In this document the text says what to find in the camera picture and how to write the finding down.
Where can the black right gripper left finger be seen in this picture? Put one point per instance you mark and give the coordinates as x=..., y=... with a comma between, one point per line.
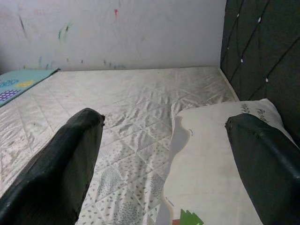
x=54, y=173

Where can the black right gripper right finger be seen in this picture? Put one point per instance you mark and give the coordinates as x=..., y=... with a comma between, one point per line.
x=269, y=168

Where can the white pillow with tree print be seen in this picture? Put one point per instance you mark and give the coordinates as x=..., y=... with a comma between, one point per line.
x=206, y=164

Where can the teal colourful patterned blanket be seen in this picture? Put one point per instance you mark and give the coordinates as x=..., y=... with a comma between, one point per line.
x=21, y=82

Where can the grey quilted mattress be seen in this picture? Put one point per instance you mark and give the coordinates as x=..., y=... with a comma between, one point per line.
x=129, y=93

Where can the dark tufted headboard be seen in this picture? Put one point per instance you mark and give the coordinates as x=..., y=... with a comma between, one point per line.
x=262, y=47

